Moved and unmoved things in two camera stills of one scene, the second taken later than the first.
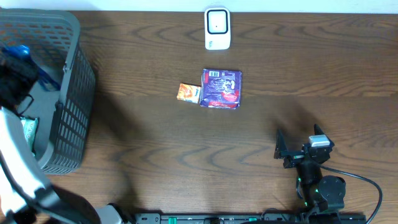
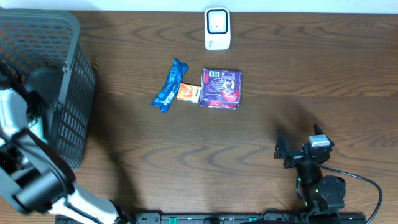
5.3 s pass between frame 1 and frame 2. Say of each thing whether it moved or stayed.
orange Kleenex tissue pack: stayed
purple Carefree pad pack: stayed
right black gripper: stayed
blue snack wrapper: moved
